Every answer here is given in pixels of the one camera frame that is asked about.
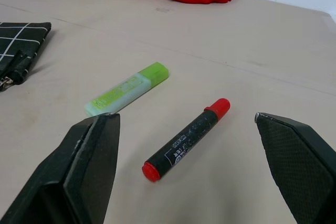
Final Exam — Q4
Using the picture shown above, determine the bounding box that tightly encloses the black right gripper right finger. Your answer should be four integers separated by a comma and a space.
255, 112, 336, 224

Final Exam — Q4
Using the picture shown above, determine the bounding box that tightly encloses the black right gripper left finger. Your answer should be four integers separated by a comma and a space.
0, 112, 121, 224

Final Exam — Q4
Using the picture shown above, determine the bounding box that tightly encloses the black grid pencil pouch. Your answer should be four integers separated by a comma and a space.
0, 22, 53, 92

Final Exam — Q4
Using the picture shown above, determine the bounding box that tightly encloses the green highlighter pen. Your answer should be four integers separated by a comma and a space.
83, 61, 170, 116

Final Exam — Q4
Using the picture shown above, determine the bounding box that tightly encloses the black marker with red cap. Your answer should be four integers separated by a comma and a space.
141, 98, 231, 183

